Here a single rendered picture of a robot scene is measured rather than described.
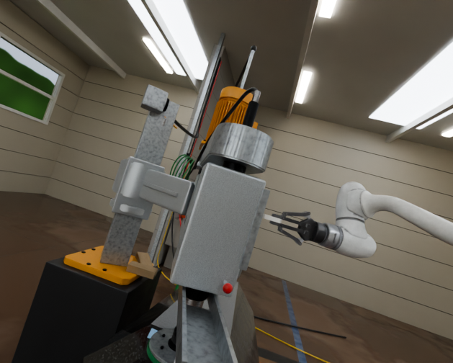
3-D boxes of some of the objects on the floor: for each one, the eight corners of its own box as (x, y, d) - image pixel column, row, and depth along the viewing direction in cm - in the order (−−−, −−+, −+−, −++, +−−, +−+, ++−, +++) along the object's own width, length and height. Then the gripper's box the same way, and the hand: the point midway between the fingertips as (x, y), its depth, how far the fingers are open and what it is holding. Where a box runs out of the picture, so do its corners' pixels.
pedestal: (-2, 375, 159) (37, 261, 164) (72, 325, 225) (99, 244, 229) (91, 418, 151) (130, 296, 155) (140, 353, 217) (166, 269, 221)
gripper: (331, 217, 91) (271, 198, 88) (321, 253, 90) (259, 235, 87) (320, 215, 99) (263, 197, 95) (311, 248, 98) (253, 231, 94)
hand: (271, 218), depth 91 cm, fingers closed
